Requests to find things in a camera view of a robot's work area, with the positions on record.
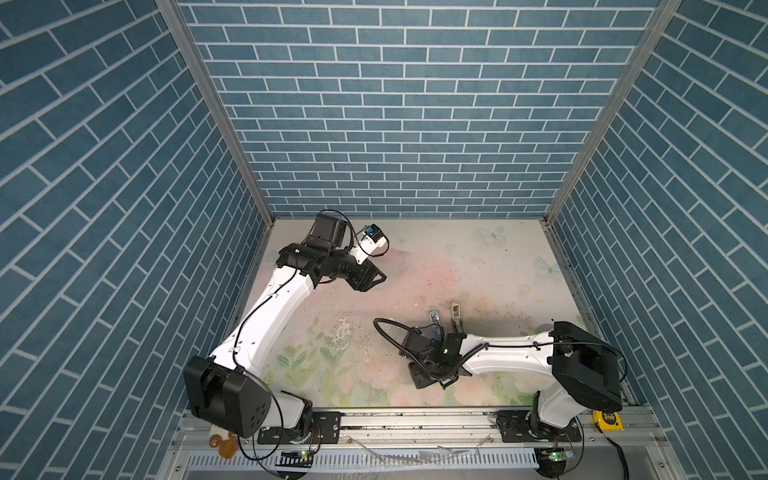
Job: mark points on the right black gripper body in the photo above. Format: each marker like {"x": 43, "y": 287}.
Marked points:
{"x": 424, "y": 375}

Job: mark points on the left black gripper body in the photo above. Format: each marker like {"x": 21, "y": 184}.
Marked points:
{"x": 343, "y": 267}

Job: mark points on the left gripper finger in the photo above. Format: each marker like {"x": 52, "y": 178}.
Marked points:
{"x": 371, "y": 273}
{"x": 365, "y": 284}

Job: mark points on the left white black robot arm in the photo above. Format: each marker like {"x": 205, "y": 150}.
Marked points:
{"x": 227, "y": 388}

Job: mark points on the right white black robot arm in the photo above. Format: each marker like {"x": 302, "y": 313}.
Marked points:
{"x": 578, "y": 370}

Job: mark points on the yellow tape measure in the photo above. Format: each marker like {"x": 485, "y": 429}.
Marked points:
{"x": 607, "y": 421}

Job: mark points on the brown white plush toy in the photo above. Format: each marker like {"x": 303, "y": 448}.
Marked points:
{"x": 226, "y": 446}

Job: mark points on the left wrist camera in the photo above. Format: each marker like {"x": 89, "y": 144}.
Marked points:
{"x": 370, "y": 242}

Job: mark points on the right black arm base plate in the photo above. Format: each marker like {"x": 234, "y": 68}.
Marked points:
{"x": 515, "y": 427}

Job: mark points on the white perforated cable duct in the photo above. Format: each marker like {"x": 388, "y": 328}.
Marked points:
{"x": 379, "y": 460}

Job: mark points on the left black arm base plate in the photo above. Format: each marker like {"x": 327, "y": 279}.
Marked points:
{"x": 325, "y": 423}

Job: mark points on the aluminium front rail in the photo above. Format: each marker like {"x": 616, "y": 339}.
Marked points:
{"x": 640, "y": 451}

